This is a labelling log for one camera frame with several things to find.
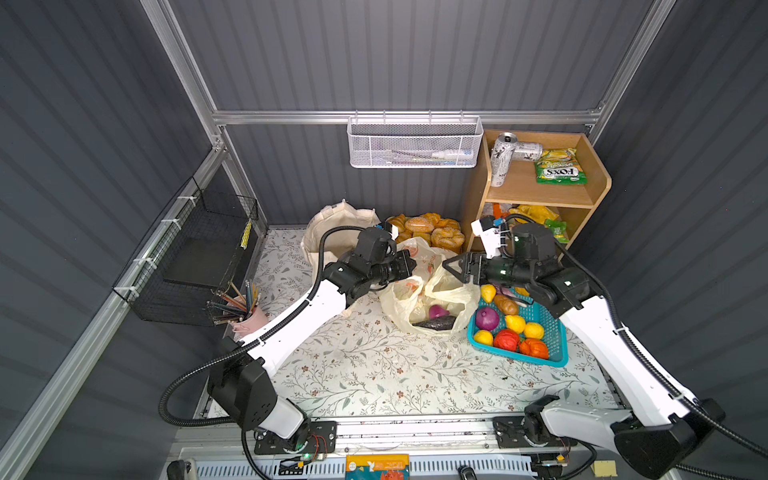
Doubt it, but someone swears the green candy bag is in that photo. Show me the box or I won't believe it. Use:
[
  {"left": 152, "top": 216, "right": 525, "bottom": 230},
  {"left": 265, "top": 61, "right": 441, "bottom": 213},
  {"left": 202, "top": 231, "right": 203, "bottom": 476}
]
[{"left": 534, "top": 148, "right": 588, "bottom": 185}]

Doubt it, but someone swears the yellow fruit bottom left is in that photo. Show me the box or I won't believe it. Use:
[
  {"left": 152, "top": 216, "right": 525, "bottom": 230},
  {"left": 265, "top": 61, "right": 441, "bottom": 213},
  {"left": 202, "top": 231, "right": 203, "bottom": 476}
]
[{"left": 473, "top": 330, "right": 494, "bottom": 346}]

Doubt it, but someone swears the yellow snack packet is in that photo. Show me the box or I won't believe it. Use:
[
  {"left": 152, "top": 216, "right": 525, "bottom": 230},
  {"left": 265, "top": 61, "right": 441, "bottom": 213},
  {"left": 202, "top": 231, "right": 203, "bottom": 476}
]
[{"left": 509, "top": 205, "right": 560, "bottom": 225}]

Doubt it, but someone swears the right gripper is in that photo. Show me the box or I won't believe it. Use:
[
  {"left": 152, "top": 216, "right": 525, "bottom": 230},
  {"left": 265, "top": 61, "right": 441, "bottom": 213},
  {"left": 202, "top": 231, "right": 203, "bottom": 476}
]
[{"left": 442, "top": 249, "right": 532, "bottom": 289}]

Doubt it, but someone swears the yellow plastic grocery bag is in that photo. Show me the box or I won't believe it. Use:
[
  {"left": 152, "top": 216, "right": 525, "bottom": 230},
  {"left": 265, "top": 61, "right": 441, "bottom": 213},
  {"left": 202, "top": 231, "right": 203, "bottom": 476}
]
[{"left": 378, "top": 238, "right": 480, "bottom": 336}]

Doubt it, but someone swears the red tomato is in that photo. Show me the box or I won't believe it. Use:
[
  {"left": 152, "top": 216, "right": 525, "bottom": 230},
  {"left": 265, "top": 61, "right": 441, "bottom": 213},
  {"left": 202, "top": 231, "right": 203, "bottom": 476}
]
[{"left": 493, "top": 329, "right": 520, "bottom": 352}]

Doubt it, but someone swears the tall white energy can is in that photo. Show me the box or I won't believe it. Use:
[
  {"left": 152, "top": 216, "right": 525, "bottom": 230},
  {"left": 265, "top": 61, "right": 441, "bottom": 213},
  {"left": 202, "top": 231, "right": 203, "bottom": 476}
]
[{"left": 490, "top": 132, "right": 518, "bottom": 188}]

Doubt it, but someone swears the canvas tote bag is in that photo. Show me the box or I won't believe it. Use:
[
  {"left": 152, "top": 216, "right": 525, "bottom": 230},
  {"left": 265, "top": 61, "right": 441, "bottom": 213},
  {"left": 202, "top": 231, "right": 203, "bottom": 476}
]
[{"left": 299, "top": 200, "right": 382, "bottom": 271}]

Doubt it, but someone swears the orange pumpkin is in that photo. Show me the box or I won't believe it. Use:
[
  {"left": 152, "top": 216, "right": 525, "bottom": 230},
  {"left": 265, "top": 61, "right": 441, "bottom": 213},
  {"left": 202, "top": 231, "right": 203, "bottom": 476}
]
[{"left": 519, "top": 339, "right": 549, "bottom": 360}]

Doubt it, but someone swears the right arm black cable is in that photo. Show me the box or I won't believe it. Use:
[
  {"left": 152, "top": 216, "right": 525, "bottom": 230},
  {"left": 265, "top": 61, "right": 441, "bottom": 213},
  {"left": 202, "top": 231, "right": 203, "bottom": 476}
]
[{"left": 503, "top": 212, "right": 768, "bottom": 480}]

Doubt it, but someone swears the orange snack packet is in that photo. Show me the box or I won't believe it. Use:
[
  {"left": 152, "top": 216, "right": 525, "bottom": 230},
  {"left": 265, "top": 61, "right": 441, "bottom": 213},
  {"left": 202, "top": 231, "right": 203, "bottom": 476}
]
[{"left": 480, "top": 202, "right": 510, "bottom": 218}]

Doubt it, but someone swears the toothpaste tube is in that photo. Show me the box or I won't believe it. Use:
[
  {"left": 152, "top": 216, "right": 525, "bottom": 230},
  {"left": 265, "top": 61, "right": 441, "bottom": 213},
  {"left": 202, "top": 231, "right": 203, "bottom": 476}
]
[{"left": 431, "top": 149, "right": 476, "bottom": 164}]

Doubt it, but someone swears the round sugared bread loaf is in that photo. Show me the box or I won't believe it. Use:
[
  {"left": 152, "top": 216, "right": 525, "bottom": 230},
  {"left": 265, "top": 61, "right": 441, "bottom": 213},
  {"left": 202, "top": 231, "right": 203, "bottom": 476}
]
[{"left": 430, "top": 227, "right": 465, "bottom": 254}]

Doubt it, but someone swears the teal orange card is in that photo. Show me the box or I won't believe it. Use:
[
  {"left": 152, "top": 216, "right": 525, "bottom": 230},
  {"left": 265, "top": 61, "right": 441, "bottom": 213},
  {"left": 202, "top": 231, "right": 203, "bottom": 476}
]
[{"left": 345, "top": 454, "right": 410, "bottom": 480}]

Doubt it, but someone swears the purple onion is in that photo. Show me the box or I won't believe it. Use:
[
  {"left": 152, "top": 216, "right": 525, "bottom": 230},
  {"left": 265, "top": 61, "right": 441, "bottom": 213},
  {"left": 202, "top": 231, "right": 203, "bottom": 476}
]
[
  {"left": 428, "top": 304, "right": 450, "bottom": 320},
  {"left": 475, "top": 307, "right": 500, "bottom": 332}
]

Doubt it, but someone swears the small green packet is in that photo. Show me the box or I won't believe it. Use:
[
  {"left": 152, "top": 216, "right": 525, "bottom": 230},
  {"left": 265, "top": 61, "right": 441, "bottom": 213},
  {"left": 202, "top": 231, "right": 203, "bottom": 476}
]
[{"left": 544, "top": 219, "right": 569, "bottom": 244}]

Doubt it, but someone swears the teal plastic basket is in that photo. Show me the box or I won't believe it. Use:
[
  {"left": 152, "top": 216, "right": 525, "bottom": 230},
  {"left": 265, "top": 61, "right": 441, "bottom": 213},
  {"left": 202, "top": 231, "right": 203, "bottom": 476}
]
[{"left": 467, "top": 284, "right": 568, "bottom": 368}]

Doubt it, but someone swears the yellow lemon top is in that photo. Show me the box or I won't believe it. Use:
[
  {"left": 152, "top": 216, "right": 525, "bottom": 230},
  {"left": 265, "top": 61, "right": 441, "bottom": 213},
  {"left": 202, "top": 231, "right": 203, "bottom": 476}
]
[{"left": 505, "top": 315, "right": 527, "bottom": 334}]

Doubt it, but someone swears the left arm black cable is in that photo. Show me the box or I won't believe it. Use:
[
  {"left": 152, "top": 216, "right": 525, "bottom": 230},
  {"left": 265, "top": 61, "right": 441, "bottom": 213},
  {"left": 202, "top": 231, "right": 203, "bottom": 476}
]
[{"left": 157, "top": 225, "right": 367, "bottom": 480}]

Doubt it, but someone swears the yellow bread tray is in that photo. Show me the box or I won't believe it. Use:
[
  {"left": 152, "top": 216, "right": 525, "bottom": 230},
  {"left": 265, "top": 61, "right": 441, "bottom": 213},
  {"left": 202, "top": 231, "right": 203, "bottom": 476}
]
[{"left": 386, "top": 212, "right": 466, "bottom": 254}]

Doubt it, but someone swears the wooden shelf unit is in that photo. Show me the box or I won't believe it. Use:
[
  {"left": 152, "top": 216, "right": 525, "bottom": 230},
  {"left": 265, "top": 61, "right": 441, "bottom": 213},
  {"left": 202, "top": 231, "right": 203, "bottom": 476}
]
[{"left": 460, "top": 130, "right": 612, "bottom": 252}]

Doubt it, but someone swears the yellow fruit centre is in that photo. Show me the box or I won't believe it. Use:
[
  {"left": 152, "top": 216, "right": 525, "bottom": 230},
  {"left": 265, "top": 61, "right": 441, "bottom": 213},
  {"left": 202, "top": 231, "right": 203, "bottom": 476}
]
[{"left": 523, "top": 322, "right": 545, "bottom": 340}]

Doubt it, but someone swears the sugared bun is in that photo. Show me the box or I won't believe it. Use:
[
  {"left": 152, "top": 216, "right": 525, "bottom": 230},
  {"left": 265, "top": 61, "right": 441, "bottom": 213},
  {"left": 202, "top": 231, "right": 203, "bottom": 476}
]
[{"left": 405, "top": 216, "right": 435, "bottom": 233}]

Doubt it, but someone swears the brown potato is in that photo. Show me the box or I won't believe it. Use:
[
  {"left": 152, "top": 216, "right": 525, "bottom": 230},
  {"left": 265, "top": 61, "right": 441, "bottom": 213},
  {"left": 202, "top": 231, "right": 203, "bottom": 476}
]
[{"left": 493, "top": 295, "right": 519, "bottom": 316}]

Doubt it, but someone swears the white wire wall basket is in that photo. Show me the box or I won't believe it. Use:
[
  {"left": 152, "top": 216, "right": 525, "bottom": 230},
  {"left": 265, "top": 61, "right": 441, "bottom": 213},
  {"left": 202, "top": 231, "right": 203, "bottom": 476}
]
[{"left": 346, "top": 114, "right": 484, "bottom": 169}]

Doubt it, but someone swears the lying white can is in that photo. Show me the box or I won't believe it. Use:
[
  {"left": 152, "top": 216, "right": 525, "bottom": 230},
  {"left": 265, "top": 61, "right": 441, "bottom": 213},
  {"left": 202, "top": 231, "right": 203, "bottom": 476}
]
[{"left": 511, "top": 142, "right": 543, "bottom": 162}]

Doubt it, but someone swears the yellow pear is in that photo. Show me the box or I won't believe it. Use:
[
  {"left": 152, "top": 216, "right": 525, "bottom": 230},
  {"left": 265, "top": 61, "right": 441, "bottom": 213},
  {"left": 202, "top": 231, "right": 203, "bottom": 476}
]
[{"left": 480, "top": 284, "right": 497, "bottom": 303}]

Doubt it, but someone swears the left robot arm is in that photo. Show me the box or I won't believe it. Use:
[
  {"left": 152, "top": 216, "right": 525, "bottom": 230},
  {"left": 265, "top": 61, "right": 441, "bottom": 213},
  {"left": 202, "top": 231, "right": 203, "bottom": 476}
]
[{"left": 207, "top": 224, "right": 416, "bottom": 450}]

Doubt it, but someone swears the black wire wall basket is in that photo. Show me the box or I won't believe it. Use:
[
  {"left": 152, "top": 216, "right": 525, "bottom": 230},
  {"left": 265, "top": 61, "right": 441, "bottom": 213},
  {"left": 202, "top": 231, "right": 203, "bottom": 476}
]
[{"left": 113, "top": 180, "right": 261, "bottom": 327}]

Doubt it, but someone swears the pink pencil cup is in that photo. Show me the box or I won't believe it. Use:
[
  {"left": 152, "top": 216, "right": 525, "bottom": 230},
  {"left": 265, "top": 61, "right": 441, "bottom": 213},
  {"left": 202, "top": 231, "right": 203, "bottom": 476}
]
[{"left": 206, "top": 280, "right": 268, "bottom": 340}]

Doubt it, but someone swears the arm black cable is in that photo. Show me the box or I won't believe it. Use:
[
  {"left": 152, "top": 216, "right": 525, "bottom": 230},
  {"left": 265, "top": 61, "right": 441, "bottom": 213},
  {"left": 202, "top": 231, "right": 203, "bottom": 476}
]
[
  {"left": 157, "top": 225, "right": 367, "bottom": 480},
  {"left": 503, "top": 212, "right": 768, "bottom": 480}
]

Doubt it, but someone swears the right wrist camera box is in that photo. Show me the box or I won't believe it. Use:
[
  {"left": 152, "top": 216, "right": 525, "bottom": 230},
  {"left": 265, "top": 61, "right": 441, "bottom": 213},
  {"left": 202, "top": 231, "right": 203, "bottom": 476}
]
[{"left": 471, "top": 216, "right": 504, "bottom": 259}]

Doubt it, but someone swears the yellow fruit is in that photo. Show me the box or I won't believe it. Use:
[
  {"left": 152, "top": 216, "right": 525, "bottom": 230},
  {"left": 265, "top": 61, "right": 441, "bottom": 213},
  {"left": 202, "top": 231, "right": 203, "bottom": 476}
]
[
  {"left": 523, "top": 322, "right": 545, "bottom": 340},
  {"left": 473, "top": 330, "right": 494, "bottom": 346}
]

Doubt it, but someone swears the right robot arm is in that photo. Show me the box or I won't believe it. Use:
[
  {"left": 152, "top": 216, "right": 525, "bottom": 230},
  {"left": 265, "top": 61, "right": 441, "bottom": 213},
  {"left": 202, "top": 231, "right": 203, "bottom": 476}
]
[{"left": 443, "top": 217, "right": 725, "bottom": 479}]

